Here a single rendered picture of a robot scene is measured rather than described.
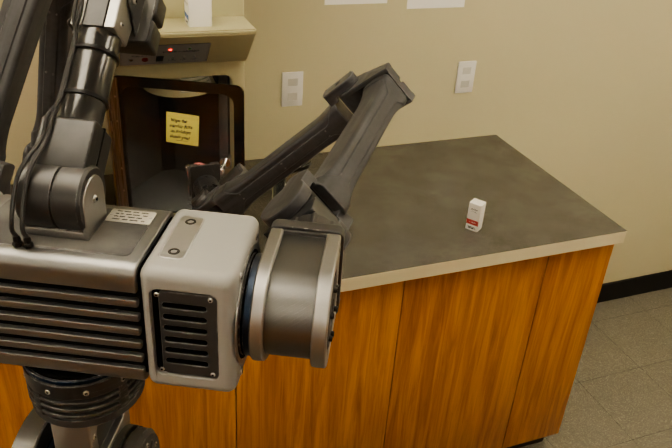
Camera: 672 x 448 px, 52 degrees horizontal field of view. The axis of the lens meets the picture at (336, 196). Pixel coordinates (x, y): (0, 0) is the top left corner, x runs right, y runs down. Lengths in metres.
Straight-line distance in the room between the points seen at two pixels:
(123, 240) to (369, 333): 1.22
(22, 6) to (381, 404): 1.47
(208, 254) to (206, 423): 1.23
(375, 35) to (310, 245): 1.57
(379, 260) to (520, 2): 1.13
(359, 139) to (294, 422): 1.13
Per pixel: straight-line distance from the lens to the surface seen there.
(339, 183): 0.98
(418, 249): 1.85
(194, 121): 1.63
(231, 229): 0.76
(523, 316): 2.15
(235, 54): 1.64
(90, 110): 0.78
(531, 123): 2.74
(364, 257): 1.79
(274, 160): 1.30
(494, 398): 2.33
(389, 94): 1.16
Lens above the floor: 1.92
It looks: 28 degrees down
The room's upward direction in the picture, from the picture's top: 4 degrees clockwise
